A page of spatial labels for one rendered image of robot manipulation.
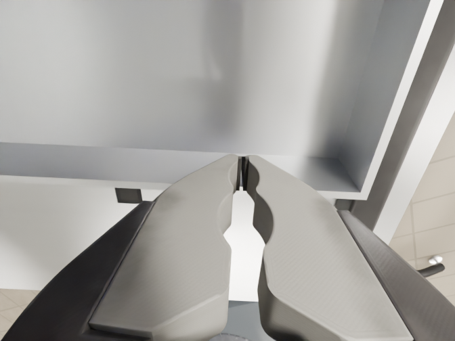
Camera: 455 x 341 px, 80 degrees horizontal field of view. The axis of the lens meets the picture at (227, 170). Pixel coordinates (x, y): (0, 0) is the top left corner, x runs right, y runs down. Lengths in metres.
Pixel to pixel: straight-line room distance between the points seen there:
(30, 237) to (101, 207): 0.07
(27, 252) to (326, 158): 0.23
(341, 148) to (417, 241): 1.57
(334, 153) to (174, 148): 0.09
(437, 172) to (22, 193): 1.44
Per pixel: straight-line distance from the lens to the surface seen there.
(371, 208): 0.17
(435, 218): 1.66
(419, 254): 1.81
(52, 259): 0.26
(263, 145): 0.15
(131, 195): 0.19
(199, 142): 0.15
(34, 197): 0.22
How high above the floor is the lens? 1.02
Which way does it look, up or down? 58 degrees down
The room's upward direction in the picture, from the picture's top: 177 degrees counter-clockwise
